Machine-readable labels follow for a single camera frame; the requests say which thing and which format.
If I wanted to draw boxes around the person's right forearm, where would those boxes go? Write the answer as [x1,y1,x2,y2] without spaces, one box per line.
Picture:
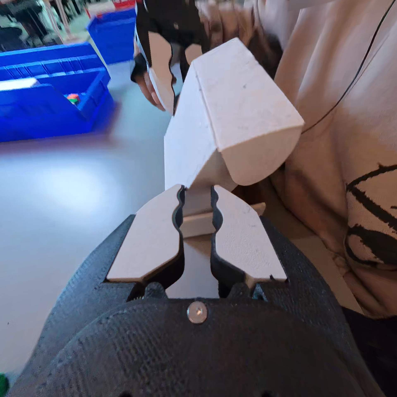
[198,0,280,59]

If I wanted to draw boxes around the white cardboard box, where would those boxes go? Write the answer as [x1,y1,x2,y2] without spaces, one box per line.
[164,37,305,239]

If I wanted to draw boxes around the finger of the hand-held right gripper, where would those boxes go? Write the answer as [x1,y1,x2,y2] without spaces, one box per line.
[148,31,177,115]
[185,43,204,66]

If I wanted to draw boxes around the white flat item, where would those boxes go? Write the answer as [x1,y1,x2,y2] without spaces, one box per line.
[0,78,39,92]

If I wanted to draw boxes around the person's pale clothed torso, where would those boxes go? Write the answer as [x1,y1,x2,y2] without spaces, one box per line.
[257,0,397,318]

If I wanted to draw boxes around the person's right hand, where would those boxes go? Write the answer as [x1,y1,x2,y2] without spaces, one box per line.
[136,70,167,111]

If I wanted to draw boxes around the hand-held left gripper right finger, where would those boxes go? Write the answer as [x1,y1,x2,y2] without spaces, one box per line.
[210,185,288,287]

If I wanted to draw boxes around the large blue plastic bin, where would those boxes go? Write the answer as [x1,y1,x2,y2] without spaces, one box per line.
[0,67,117,143]

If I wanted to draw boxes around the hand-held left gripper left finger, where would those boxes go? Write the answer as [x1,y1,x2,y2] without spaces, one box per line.
[106,184,185,287]

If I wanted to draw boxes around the person's dark trousers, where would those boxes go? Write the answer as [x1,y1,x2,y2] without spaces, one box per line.
[341,307,397,397]

